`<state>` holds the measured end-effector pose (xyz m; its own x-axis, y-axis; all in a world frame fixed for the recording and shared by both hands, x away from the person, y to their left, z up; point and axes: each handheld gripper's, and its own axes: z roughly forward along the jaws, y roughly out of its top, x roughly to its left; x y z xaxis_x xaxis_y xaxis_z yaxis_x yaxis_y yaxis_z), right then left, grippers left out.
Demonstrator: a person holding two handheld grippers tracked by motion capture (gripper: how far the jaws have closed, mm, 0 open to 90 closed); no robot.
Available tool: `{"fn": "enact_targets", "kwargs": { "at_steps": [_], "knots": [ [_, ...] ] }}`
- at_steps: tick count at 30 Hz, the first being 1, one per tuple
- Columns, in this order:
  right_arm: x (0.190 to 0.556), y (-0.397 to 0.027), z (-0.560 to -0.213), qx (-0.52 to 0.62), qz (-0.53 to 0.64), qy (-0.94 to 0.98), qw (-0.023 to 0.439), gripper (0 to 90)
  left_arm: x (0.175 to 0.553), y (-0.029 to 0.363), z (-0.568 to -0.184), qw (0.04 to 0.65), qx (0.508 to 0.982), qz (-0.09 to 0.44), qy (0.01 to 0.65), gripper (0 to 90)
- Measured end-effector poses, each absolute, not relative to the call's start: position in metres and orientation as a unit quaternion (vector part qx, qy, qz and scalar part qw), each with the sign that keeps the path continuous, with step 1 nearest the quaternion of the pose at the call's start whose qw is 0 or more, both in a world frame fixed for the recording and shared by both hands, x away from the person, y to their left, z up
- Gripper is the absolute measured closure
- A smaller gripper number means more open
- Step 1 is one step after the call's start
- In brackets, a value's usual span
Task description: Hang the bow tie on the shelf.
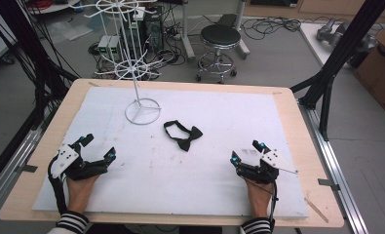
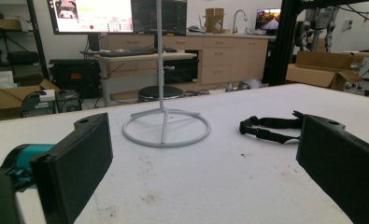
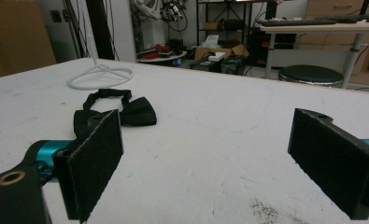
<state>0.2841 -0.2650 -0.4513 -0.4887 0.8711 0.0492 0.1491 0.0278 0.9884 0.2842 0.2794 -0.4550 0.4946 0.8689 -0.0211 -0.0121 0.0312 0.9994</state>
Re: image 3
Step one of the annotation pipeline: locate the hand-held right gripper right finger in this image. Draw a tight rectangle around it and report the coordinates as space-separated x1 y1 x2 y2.
287 107 369 221

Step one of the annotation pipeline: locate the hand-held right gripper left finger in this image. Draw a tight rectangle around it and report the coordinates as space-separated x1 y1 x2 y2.
51 108 124 224

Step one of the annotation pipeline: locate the black bow tie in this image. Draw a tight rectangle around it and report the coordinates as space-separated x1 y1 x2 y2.
73 88 158 138

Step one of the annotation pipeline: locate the round black stool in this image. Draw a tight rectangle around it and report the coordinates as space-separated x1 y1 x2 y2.
277 64 345 89

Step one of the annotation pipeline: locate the small round white table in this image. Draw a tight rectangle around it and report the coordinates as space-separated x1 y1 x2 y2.
136 49 188 67

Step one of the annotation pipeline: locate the light wooden desk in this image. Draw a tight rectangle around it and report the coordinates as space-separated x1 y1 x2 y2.
258 21 369 90

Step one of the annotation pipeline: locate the black equipment case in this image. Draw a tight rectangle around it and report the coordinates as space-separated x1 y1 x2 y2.
190 55 246 77

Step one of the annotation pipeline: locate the wooden drawer cabinet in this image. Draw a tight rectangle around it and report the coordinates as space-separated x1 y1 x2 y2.
298 0 369 52

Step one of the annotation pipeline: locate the black keyboard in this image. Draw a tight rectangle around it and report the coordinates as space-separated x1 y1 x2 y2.
256 19 338 27

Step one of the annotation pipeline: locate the brown wooden panel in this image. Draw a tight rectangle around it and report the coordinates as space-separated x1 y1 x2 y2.
0 0 58 81

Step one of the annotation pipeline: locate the open cardboard box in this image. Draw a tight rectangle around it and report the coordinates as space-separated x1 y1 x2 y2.
193 43 250 62

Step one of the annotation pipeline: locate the black metal shelf rack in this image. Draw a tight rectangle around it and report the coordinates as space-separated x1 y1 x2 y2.
195 0 278 48

